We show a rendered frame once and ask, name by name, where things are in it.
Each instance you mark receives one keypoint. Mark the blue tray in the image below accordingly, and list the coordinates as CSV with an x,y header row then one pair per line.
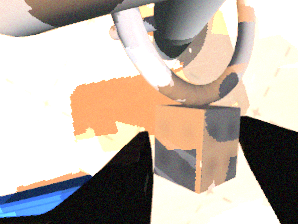
x,y
39,200

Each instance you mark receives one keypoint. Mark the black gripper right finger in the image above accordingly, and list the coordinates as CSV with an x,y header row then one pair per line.
x,y
272,155

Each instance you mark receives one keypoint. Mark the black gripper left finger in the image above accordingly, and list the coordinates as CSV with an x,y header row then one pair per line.
x,y
119,193

